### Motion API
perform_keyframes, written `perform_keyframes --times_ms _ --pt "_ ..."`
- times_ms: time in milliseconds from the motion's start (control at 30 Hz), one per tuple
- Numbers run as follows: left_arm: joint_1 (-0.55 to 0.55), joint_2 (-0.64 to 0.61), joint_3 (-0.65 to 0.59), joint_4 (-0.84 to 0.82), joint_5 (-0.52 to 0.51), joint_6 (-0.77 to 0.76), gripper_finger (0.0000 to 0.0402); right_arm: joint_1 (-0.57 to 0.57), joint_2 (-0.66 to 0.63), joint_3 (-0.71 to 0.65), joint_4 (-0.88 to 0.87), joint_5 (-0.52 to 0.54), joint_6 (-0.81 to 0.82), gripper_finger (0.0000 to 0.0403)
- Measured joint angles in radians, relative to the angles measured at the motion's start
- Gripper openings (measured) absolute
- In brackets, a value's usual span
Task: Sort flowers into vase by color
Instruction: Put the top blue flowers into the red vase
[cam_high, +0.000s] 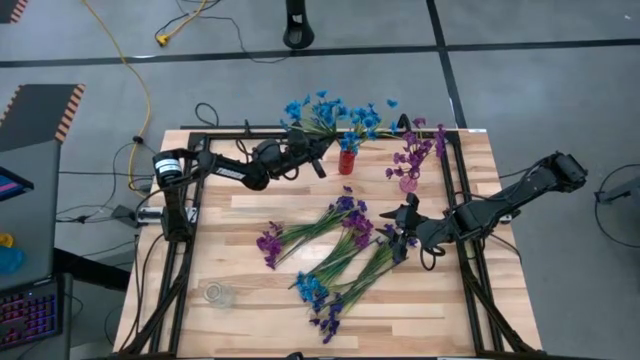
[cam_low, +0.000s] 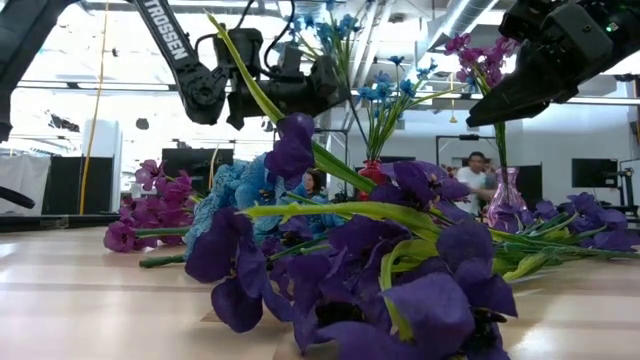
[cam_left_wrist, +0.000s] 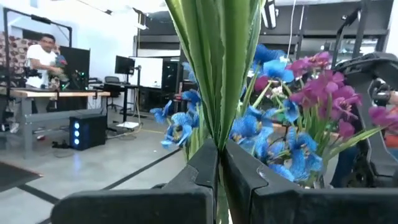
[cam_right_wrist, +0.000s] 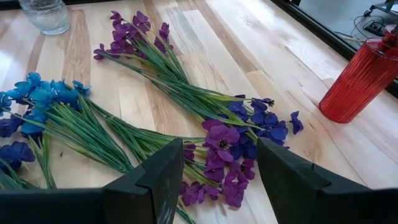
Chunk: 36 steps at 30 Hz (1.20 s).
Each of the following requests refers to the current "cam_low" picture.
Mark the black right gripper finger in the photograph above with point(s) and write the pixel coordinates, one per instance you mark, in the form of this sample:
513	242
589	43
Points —
520	90

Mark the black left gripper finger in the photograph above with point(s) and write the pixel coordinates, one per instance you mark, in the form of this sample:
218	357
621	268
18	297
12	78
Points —
330	82

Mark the magenta artificial flower stem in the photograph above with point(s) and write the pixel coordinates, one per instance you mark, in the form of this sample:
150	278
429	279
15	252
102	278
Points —
482	60
150	215

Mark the blue artificial flower stem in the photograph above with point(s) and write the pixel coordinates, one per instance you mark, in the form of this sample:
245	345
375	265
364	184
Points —
347	24
235	185
382	130

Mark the red ribbed glass vase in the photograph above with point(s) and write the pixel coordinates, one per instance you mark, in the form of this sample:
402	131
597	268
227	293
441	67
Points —
371	172

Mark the pink glass vase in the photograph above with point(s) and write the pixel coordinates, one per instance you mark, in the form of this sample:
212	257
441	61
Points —
507	200

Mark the purple artificial flower stem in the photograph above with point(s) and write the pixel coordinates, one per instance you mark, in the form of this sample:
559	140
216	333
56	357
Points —
415	182

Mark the violet artificial flower stem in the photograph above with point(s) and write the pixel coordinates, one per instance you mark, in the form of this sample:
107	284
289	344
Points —
350	280
590	215

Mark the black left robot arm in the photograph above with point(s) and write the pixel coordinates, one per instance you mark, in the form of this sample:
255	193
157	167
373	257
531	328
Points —
165	35

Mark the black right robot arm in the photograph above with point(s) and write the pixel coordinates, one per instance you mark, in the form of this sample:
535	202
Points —
630	30

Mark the pile of loose flowers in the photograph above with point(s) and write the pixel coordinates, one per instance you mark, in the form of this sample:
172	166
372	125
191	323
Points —
50	223

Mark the yellow hanging pendant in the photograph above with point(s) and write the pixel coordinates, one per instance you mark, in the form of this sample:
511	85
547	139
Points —
453	119

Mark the person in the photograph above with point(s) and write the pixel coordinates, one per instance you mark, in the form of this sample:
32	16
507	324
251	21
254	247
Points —
470	185
313	182

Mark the black computer monitor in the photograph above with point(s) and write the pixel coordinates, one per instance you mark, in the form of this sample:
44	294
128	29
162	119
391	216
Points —
595	172

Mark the black round ceiling lamp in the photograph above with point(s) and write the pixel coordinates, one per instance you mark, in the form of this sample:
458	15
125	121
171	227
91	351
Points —
142	124

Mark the white sheet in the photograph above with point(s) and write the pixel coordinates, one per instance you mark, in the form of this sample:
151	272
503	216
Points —
25	180

